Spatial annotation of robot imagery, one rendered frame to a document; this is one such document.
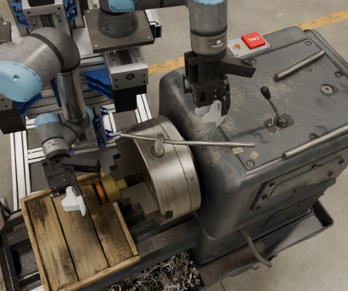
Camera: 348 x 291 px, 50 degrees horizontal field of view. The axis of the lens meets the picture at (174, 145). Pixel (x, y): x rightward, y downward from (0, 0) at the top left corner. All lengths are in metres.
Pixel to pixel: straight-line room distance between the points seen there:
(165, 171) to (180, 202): 0.11
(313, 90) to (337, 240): 1.39
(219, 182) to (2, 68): 0.60
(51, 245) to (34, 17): 0.79
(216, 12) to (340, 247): 1.90
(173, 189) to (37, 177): 1.32
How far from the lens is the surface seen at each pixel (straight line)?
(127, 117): 2.35
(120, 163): 1.08
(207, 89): 0.80
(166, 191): 1.00
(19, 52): 0.99
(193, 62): 0.77
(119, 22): 1.38
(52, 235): 1.31
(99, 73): 1.48
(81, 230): 1.30
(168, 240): 1.29
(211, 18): 0.73
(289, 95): 1.16
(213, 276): 1.60
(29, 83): 0.96
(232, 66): 0.82
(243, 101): 1.11
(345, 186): 2.62
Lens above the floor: 2.09
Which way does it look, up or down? 57 degrees down
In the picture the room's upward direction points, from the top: 4 degrees clockwise
